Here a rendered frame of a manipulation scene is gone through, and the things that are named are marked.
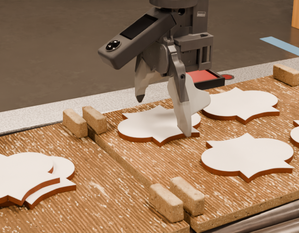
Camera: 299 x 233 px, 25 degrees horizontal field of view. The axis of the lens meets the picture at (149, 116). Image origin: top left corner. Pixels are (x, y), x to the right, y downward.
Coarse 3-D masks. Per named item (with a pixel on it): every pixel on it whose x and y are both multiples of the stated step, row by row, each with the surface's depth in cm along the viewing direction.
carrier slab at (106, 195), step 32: (64, 128) 106; (96, 160) 96; (64, 192) 88; (96, 192) 88; (128, 192) 88; (0, 224) 81; (32, 224) 81; (64, 224) 81; (96, 224) 81; (128, 224) 81; (160, 224) 81
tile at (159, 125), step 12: (156, 108) 111; (132, 120) 106; (144, 120) 106; (156, 120) 106; (168, 120) 106; (192, 120) 106; (120, 132) 103; (132, 132) 102; (144, 132) 102; (156, 132) 102; (168, 132) 102; (180, 132) 102; (192, 132) 103; (156, 144) 101
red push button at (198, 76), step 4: (192, 72) 130; (196, 72) 130; (200, 72) 130; (204, 72) 130; (208, 72) 130; (192, 76) 128; (196, 76) 128; (200, 76) 128; (204, 76) 128; (208, 76) 128; (212, 76) 128; (196, 80) 126; (200, 80) 126
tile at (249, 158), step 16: (208, 144) 99; (224, 144) 99; (240, 144) 99; (256, 144) 99; (272, 144) 99; (208, 160) 94; (224, 160) 94; (240, 160) 94; (256, 160) 94; (272, 160) 94; (288, 160) 95; (240, 176) 92; (256, 176) 91
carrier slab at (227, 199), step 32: (288, 96) 118; (224, 128) 106; (256, 128) 106; (288, 128) 106; (128, 160) 96; (160, 160) 96; (192, 160) 96; (224, 192) 88; (256, 192) 88; (288, 192) 88; (192, 224) 83
